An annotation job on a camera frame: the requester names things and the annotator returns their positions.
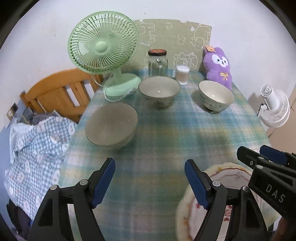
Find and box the beige floral bowl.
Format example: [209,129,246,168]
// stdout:
[198,80,235,114]
[138,76,181,109]
[85,103,139,150]

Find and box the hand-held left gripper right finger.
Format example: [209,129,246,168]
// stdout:
[184,159,270,241]

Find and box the wooden bed headboard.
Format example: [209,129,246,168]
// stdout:
[20,69,104,124]

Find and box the white clip fan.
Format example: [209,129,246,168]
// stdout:
[257,85,290,128]

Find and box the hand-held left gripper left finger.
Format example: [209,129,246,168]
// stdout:
[28,158,116,241]

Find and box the cotton swab container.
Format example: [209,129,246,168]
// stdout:
[176,65,189,86]

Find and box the white fan cable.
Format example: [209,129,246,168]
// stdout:
[91,74,126,102]

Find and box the grey cloth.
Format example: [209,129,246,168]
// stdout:
[20,107,56,126]

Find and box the person's right hand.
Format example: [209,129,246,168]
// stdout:
[273,214,294,241]

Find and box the plaid tablecloth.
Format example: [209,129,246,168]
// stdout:
[57,69,281,241]

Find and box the green desk fan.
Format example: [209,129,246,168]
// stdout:
[68,12,141,97]

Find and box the glass jar with brown lid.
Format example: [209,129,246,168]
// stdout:
[148,49,168,78]

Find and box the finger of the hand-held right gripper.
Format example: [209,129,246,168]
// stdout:
[236,146,270,168]
[259,145,296,166]

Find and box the wall socket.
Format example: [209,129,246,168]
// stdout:
[6,103,18,120]

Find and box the blue checkered bear blanket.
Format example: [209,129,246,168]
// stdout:
[4,116,78,220]

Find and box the dark cloth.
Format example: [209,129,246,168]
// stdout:
[6,200,31,240]

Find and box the green patterned wall board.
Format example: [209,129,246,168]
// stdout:
[132,19,212,75]

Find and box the purple plush toy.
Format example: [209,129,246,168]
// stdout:
[203,46,233,91]

